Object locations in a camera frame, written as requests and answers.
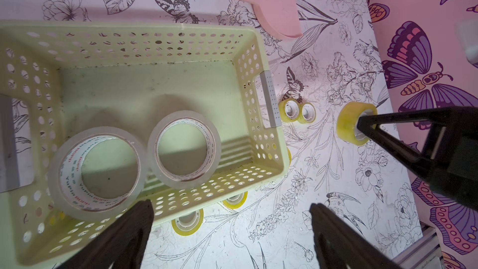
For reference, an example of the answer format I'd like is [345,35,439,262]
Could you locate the pale green storage basket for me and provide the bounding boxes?
[1,21,290,269]

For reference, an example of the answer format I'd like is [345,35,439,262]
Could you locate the yellow small tape roll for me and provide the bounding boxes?
[222,191,248,210]
[278,98,300,123]
[336,102,378,146]
[171,209,204,237]
[298,102,316,124]

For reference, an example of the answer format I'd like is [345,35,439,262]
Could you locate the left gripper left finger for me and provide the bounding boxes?
[59,200,154,269]

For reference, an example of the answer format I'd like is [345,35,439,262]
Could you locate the large transparent tape roll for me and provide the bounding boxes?
[148,110,222,189]
[48,127,148,221]

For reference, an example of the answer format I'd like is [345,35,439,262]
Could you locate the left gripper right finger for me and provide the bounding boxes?
[309,204,399,269]

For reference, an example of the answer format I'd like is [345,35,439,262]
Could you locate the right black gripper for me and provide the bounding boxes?
[356,106,478,212]

